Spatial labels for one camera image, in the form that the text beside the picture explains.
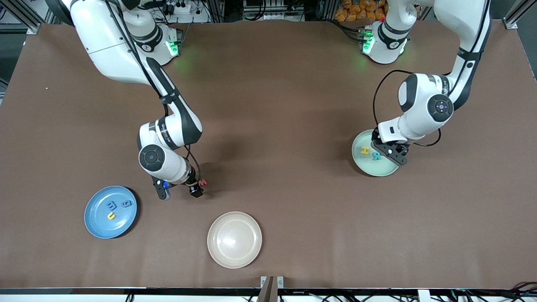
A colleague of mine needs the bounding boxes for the blue plate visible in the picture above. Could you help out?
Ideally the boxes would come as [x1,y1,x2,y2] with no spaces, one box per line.
[84,185,138,240]

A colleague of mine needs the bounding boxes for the long white power strip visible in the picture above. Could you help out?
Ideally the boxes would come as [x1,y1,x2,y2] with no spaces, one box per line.
[245,12,303,21]

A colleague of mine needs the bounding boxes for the beige plate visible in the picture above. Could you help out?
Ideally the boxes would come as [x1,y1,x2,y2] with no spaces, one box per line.
[207,211,263,269]

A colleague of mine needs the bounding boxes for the tangled black floor cables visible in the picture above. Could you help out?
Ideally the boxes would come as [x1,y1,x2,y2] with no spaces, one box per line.
[453,282,537,302]

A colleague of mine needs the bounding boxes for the orange mesh bags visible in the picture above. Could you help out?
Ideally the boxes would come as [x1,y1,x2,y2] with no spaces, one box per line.
[334,0,388,22]

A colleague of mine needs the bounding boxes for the brown table cover sheet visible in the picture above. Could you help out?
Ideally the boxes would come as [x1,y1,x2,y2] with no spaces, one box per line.
[0,20,537,290]

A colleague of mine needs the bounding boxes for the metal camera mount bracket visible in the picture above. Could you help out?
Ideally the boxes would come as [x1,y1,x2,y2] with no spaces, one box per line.
[257,276,284,302]

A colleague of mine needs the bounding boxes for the black arm base connector plug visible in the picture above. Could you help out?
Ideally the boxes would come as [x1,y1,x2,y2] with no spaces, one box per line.
[167,29,184,57]
[357,26,375,54]

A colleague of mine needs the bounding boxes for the aluminium frame profile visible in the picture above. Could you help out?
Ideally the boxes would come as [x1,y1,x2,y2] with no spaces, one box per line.
[0,0,63,35]
[503,0,537,30]

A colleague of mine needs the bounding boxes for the green plate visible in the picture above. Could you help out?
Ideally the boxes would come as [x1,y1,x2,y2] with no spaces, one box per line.
[352,129,401,177]

